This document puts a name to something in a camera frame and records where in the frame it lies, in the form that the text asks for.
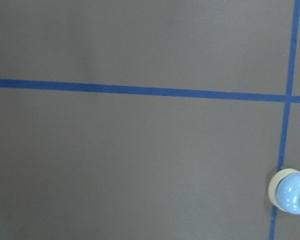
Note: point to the brown paper table cover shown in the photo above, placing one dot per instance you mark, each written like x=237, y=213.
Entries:
x=147, y=119

